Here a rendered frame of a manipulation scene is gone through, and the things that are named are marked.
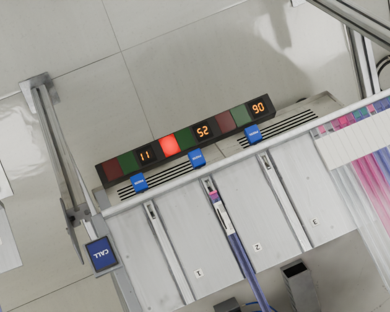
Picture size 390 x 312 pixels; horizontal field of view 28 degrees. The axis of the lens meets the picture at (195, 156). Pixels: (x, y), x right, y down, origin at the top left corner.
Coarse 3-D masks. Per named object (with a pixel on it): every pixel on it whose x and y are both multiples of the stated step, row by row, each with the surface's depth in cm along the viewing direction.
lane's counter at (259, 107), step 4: (256, 100) 141; (260, 100) 141; (248, 104) 141; (252, 104) 141; (256, 104) 141; (260, 104) 141; (264, 104) 141; (252, 108) 141; (256, 108) 141; (260, 108) 141; (264, 108) 141; (252, 112) 140; (256, 112) 140; (260, 112) 140; (264, 112) 141; (268, 112) 141; (256, 116) 140
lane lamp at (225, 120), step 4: (224, 112) 140; (228, 112) 140; (216, 116) 140; (220, 116) 140; (224, 116) 140; (228, 116) 140; (216, 120) 140; (220, 120) 140; (224, 120) 140; (228, 120) 140; (232, 120) 140; (220, 124) 140; (224, 124) 140; (228, 124) 140; (232, 124) 140; (220, 128) 140; (224, 128) 140; (228, 128) 140; (232, 128) 140; (224, 132) 139
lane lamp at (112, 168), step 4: (108, 160) 138; (112, 160) 138; (116, 160) 138; (104, 164) 138; (108, 164) 138; (112, 164) 138; (116, 164) 138; (104, 168) 137; (108, 168) 137; (112, 168) 137; (116, 168) 137; (120, 168) 138; (108, 172) 137; (112, 172) 137; (116, 172) 137; (120, 172) 137; (108, 176) 137; (112, 176) 137; (116, 176) 137; (120, 176) 137; (108, 180) 137
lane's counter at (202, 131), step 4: (200, 124) 140; (204, 124) 140; (208, 124) 140; (196, 128) 140; (200, 128) 140; (204, 128) 140; (208, 128) 140; (196, 132) 139; (200, 132) 139; (204, 132) 139; (208, 132) 139; (196, 136) 139; (200, 136) 139; (204, 136) 139; (208, 136) 139; (212, 136) 139; (200, 140) 139
